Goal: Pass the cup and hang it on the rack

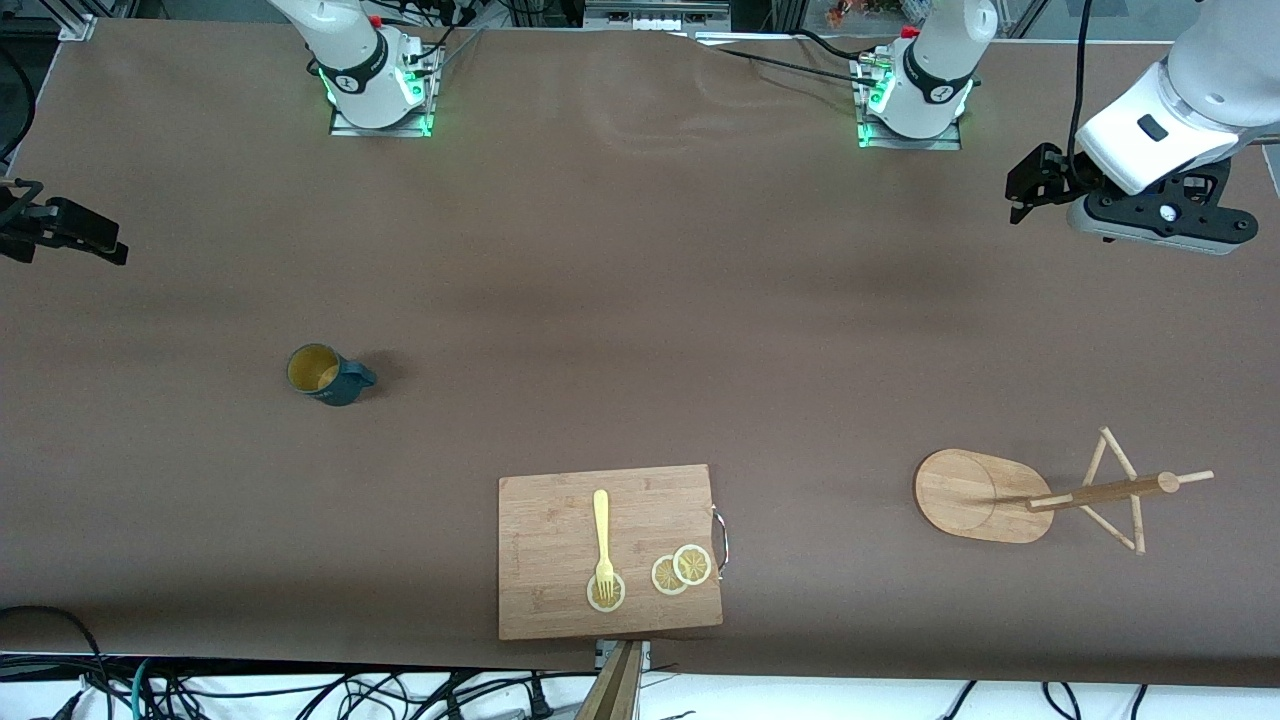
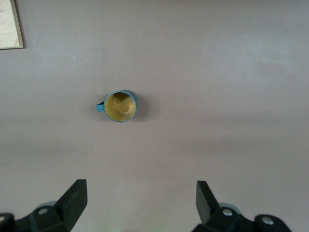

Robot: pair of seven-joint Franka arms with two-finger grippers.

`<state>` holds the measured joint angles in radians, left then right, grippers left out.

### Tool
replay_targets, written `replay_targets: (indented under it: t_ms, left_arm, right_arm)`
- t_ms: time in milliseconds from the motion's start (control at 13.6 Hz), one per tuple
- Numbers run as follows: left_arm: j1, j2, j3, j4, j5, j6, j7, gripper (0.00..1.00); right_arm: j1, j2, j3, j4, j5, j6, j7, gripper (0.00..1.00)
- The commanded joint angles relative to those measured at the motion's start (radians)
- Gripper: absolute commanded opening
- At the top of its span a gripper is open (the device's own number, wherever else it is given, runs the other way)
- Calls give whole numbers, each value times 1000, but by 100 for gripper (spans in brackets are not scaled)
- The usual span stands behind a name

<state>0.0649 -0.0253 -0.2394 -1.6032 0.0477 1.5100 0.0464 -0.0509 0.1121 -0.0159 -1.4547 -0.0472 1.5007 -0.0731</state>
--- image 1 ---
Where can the wooden cutting board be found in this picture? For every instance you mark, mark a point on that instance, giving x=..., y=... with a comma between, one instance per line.
x=550, y=560

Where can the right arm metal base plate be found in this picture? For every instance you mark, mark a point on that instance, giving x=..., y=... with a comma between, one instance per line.
x=400, y=130

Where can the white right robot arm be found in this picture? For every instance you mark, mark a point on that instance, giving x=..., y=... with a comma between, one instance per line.
x=350, y=50

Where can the brown table cover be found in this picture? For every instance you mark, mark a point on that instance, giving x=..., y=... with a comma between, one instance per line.
x=640, y=300

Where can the lemon slice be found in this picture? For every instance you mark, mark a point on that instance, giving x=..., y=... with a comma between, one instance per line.
x=612, y=600
x=693, y=564
x=663, y=577

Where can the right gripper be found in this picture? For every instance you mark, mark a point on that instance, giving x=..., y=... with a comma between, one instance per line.
x=20, y=221

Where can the wooden bar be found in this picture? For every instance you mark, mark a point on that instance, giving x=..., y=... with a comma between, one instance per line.
x=615, y=695

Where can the aluminium frame profile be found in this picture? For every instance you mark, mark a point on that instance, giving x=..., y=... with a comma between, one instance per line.
x=78, y=22

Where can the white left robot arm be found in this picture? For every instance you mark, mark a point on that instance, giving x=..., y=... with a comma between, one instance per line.
x=1200, y=80

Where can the small metal bracket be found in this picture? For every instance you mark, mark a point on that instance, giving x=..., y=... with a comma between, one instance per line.
x=645, y=652

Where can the yellow plastic fork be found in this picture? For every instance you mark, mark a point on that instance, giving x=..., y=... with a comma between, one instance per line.
x=601, y=520

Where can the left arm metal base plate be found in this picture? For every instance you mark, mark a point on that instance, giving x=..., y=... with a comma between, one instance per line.
x=930, y=143

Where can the grey power strip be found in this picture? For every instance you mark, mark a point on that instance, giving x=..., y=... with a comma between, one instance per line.
x=655, y=18

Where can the wooden cup rack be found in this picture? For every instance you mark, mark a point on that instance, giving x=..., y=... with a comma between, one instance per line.
x=970, y=495

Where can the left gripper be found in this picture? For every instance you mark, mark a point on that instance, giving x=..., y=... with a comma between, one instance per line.
x=1062, y=177

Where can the dark teal cup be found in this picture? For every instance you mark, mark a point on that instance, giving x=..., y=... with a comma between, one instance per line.
x=335, y=385

